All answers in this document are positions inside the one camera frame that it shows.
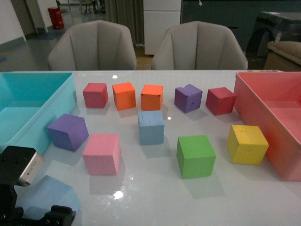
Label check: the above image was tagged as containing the pink plastic bin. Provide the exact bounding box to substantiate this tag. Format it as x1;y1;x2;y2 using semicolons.
234;72;301;181

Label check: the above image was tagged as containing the left beige chair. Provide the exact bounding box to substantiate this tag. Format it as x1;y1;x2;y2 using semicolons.
48;20;137;71

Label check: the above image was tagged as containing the beige cushion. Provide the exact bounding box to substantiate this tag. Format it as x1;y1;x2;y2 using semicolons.
267;41;301;65

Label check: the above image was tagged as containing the red bin on floor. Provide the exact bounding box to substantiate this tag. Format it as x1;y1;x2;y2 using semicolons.
48;7;64;30

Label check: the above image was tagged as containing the yellow foam cube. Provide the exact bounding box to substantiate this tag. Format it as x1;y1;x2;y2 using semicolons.
227;125;269;165

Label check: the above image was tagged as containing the black appliance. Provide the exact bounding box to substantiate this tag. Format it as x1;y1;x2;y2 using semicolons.
246;11;301;58

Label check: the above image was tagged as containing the green foam cube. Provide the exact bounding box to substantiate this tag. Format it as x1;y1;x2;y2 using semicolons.
176;135;216;179

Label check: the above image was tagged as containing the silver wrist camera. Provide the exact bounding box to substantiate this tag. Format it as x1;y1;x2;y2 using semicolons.
17;151;45;187

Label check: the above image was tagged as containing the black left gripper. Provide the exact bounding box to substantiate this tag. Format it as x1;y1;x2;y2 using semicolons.
0;145;76;226

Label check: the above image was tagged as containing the notched purple foam cube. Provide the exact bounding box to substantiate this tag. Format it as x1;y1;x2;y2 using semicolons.
174;84;203;113

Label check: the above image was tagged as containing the white drawer cabinet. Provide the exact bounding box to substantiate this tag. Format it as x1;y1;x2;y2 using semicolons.
143;0;182;55

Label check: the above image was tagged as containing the right beige chair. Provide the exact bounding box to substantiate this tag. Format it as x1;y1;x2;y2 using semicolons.
152;21;248;70

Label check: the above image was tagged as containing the pink foam cube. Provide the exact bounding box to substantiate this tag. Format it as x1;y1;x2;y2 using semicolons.
83;134;121;175

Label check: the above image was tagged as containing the pink-red foam cube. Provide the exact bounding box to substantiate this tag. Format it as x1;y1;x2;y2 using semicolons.
83;83;108;108

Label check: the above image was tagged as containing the light blue foam cube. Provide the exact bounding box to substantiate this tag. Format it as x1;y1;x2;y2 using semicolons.
16;175;81;219

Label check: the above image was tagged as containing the chipped orange foam cube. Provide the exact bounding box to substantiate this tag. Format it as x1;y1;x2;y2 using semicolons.
141;84;164;111

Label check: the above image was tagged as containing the dark grey counter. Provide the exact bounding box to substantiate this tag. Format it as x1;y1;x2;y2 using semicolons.
182;0;301;51

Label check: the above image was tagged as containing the teal plastic bin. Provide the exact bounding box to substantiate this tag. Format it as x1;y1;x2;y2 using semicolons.
0;72;77;154

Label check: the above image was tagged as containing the beige chair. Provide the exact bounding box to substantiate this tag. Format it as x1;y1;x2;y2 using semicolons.
152;21;248;70
48;20;137;71

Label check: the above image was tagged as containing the dark red foam cube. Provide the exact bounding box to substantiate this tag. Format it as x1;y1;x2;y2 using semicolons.
206;87;237;115

